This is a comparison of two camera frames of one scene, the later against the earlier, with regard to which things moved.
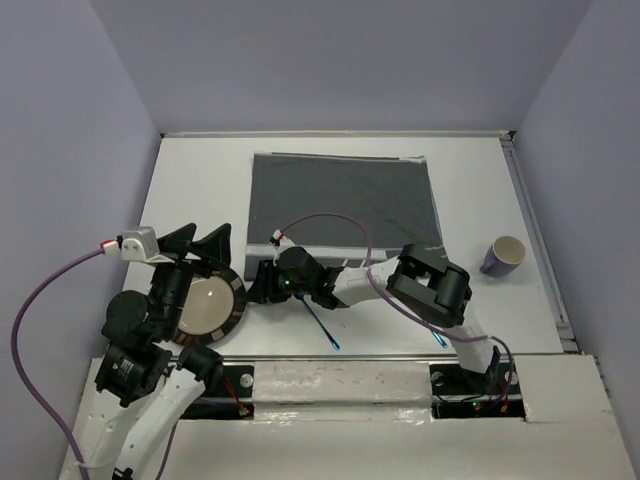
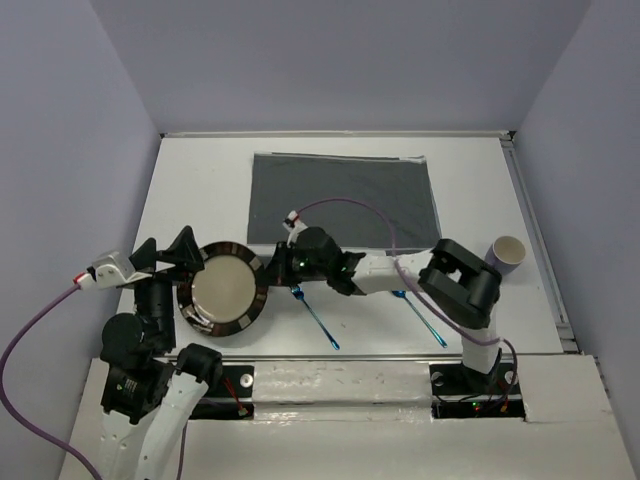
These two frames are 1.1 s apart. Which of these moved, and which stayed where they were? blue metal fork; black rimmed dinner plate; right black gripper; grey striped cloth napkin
Moved: right black gripper; black rimmed dinner plate
Stayed: grey striped cloth napkin; blue metal fork
